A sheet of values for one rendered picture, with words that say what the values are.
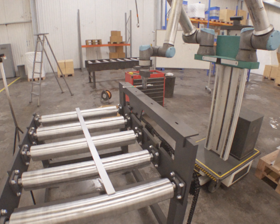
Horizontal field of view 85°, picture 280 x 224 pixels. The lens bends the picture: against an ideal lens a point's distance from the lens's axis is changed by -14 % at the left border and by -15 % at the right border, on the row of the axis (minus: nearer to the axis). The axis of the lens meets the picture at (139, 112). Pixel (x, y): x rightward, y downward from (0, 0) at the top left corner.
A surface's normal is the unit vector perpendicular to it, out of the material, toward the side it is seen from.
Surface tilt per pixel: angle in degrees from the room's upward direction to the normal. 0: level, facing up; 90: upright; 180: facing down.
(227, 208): 0
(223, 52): 90
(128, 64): 90
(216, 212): 0
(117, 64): 90
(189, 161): 90
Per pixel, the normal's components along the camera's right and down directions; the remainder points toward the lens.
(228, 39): -0.88, 0.18
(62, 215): 0.24, -0.44
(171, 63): -0.07, 0.38
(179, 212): 0.36, 0.36
